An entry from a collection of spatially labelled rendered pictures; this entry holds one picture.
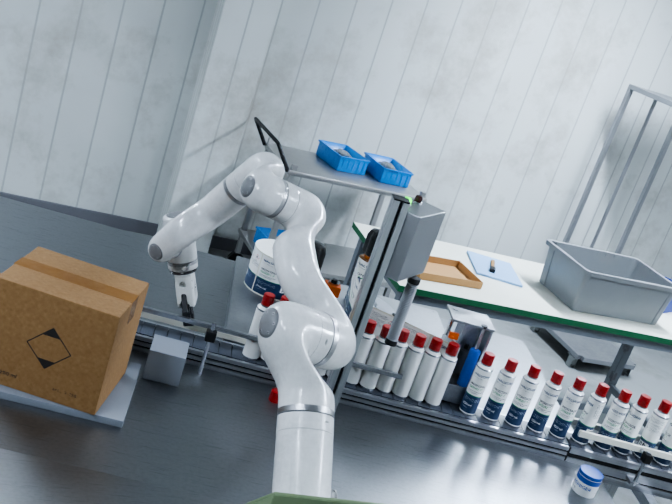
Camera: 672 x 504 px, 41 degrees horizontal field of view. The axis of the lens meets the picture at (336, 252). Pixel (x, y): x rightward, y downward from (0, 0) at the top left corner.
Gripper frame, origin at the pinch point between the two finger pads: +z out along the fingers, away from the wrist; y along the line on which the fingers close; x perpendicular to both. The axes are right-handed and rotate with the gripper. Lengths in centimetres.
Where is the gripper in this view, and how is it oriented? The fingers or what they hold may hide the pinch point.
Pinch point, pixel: (188, 318)
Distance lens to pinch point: 264.7
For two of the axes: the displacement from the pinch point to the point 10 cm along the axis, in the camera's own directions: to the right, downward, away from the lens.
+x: -10.0, 0.6, -0.4
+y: -0.5, -3.4, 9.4
